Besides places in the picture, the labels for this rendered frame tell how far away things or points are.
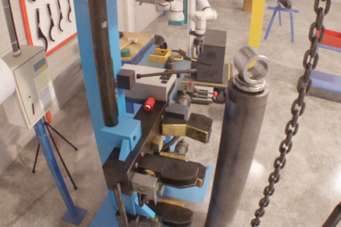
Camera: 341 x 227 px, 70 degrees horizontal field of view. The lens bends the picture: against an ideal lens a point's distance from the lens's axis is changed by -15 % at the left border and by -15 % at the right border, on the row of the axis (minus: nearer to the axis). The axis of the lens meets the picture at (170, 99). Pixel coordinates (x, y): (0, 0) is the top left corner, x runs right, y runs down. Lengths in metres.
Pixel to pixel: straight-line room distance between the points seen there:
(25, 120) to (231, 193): 1.31
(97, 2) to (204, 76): 2.56
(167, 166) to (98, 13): 0.88
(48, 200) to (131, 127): 1.55
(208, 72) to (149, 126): 2.00
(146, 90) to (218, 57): 1.71
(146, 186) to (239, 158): 0.52
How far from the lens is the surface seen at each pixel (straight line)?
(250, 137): 1.47
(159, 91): 1.90
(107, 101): 1.47
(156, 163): 1.60
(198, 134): 1.84
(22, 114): 1.67
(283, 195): 2.87
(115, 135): 1.54
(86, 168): 3.03
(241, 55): 1.31
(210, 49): 3.46
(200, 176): 2.16
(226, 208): 1.94
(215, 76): 3.61
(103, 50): 1.34
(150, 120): 1.76
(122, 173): 1.47
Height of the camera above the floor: 2.16
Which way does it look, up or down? 34 degrees down
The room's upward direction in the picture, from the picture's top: straight up
